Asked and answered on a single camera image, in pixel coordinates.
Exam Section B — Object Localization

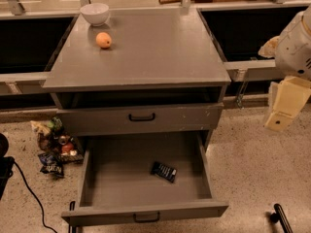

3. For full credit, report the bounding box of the black middle drawer handle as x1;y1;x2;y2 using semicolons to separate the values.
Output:
133;212;160;223

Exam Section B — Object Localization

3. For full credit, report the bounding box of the red soda can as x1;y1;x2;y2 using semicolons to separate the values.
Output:
58;135;74;154

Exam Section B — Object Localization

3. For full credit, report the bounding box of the dark blue chip bag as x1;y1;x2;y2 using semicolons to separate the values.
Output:
38;153;64;178

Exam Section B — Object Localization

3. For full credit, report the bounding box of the closed grey top drawer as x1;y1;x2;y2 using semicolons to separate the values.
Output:
57;104;223;136

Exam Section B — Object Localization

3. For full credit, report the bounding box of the grey drawer cabinet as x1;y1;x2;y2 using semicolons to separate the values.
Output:
42;6;232;141

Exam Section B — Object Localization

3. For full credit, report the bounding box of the pile of snack packages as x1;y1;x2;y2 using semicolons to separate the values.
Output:
30;116;84;163

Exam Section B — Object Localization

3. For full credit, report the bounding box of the black top drawer handle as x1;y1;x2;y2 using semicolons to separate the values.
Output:
128;113;156;122

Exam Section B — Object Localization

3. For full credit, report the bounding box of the open grey middle drawer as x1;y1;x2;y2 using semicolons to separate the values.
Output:
61;132;228;226

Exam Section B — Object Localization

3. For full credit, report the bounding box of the white ceramic bowl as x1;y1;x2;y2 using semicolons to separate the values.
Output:
80;3;110;26

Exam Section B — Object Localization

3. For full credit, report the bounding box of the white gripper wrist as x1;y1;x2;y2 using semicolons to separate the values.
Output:
259;10;311;132

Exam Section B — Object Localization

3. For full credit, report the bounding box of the dark blue rxbar wrapper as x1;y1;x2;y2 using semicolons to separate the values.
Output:
151;162;177;183

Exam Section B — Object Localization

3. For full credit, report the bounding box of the black drawer handle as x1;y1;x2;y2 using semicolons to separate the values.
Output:
128;113;156;122
133;212;160;223

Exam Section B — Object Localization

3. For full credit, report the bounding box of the black power cable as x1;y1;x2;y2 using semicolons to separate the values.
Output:
13;160;58;233

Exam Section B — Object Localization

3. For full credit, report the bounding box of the black device at left edge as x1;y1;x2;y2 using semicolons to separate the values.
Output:
0;134;15;200

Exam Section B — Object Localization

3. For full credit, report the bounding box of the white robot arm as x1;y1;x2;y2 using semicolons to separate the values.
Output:
259;6;311;131

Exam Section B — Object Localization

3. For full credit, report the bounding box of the orange fruit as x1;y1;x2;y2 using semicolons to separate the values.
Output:
96;32;112;49

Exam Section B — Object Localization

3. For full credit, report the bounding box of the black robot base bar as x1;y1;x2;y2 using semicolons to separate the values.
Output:
269;203;294;233

